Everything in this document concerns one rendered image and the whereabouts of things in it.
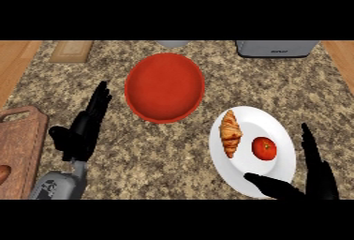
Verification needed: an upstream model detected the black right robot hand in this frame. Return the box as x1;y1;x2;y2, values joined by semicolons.
242;122;342;201

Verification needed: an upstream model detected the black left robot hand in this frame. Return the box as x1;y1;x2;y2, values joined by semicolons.
47;81;113;163

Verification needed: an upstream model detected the white plate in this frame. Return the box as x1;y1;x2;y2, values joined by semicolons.
208;106;298;199

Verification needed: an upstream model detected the red tomato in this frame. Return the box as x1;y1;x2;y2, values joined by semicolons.
251;136;277;161

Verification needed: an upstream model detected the red bowl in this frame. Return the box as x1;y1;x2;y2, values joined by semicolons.
122;52;206;125

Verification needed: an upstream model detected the brown wooden cutting board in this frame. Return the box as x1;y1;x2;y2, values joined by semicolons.
0;105;50;201

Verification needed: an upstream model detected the brown round food item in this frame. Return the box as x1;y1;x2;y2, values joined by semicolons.
0;164;12;186

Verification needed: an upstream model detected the golden croissant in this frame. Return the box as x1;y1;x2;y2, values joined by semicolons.
218;109;243;159

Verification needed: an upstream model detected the tan wooden block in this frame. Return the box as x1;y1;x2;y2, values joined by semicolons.
49;40;96;64

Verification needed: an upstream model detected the pale grey round object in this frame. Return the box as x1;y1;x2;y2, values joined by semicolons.
156;40;190;49

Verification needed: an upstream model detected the grey toaster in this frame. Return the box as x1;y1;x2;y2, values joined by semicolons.
234;40;321;59

